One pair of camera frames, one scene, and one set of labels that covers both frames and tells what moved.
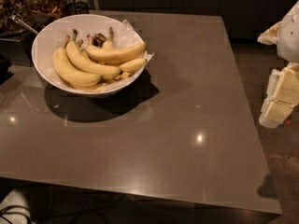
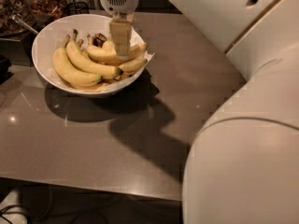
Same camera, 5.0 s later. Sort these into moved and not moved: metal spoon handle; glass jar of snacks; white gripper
Moved: white gripper
Not moved: glass jar of snacks; metal spoon handle
